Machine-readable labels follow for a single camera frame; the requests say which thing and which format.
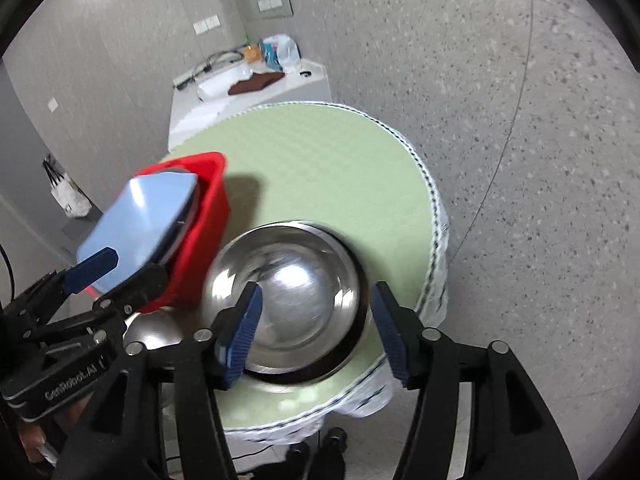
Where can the white plastic bag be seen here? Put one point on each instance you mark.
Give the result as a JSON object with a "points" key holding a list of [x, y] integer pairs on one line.
{"points": [[287, 52]]}

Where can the white wall socket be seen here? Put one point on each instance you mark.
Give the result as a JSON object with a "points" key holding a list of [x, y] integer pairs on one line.
{"points": [[207, 24], [52, 105], [270, 3]]}

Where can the green round tablecloth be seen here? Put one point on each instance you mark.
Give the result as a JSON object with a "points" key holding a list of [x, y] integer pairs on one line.
{"points": [[310, 160]]}

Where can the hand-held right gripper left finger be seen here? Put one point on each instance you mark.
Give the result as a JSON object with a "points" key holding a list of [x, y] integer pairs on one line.
{"points": [[244, 336]]}

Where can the orange packet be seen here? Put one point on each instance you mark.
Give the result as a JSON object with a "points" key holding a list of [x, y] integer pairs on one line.
{"points": [[250, 53]]}

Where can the white side table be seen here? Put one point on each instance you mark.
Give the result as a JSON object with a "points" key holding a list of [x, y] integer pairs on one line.
{"points": [[300, 92]]}

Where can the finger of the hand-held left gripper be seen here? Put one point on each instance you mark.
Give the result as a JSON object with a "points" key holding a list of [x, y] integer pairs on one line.
{"points": [[92, 267], [142, 285]]}

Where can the small steel bowl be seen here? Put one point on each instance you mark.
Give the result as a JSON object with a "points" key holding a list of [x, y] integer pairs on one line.
{"points": [[156, 331]]}

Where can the light blue plate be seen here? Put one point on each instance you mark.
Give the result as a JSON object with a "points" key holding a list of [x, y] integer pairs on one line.
{"points": [[140, 215]]}

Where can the white power strip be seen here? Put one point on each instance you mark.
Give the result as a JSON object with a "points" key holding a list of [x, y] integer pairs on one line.
{"points": [[184, 81]]}

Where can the large steel bowl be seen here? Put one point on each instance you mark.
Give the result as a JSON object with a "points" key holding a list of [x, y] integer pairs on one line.
{"points": [[310, 280]]}

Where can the brown cloth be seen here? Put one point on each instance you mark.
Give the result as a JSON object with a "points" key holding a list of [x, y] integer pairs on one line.
{"points": [[255, 83]]}

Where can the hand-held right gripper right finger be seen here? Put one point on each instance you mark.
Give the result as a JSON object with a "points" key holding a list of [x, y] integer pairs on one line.
{"points": [[390, 336]]}

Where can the white container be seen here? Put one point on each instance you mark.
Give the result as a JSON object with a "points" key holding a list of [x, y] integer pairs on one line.
{"points": [[216, 87]]}

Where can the red plastic bin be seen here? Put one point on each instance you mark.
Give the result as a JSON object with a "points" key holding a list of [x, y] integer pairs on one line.
{"points": [[206, 220]]}

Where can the white tote bag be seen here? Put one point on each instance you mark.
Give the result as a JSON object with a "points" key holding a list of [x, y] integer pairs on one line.
{"points": [[70, 197]]}

